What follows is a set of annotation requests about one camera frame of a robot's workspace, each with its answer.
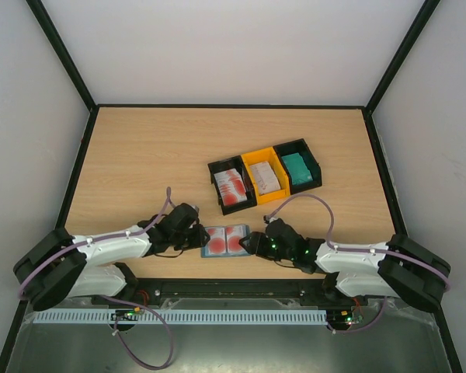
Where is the blue card holder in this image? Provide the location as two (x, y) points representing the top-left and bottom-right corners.
(201, 225), (250, 259)

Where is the yellow bin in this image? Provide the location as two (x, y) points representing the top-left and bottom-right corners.
(241, 147), (290, 204)

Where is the black bin with red cards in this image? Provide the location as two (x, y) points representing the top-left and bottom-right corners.
(207, 155), (257, 215)

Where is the teal card stack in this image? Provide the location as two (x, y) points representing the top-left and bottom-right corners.
(282, 153), (313, 186)

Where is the black bin with teal cards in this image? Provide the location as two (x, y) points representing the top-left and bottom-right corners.
(273, 138), (323, 194)

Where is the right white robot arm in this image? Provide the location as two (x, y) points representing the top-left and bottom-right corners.
(239, 218), (450, 312)

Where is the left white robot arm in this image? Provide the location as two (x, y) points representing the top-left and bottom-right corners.
(13, 203), (210, 311)

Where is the red patterned card stack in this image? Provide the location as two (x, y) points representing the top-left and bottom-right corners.
(214, 169), (247, 207)

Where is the white vip card stack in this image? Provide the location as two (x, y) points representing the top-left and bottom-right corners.
(249, 162), (280, 195)

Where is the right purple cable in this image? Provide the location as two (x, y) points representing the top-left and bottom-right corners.
(262, 193), (451, 336)

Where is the purple cable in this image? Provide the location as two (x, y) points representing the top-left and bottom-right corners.
(19, 186), (175, 370)
(262, 193), (451, 336)

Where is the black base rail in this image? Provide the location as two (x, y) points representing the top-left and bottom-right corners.
(90, 274), (445, 312)

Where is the light blue slotted cable duct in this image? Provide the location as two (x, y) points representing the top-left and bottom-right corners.
(32, 309), (327, 326)

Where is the black enclosure frame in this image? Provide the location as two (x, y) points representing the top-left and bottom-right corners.
(0, 1), (462, 372)

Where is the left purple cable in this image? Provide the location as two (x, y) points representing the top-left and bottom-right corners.
(19, 186), (175, 370)

